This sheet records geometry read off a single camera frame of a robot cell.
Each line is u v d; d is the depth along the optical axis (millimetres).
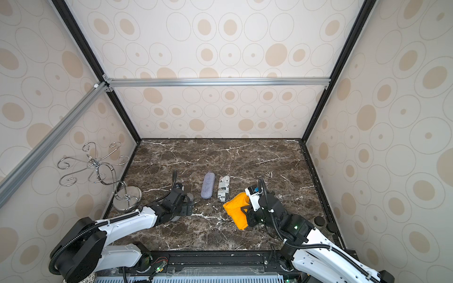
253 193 636
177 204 690
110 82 897
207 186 946
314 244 481
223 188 925
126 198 900
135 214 545
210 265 743
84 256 407
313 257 590
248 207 674
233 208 727
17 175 527
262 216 613
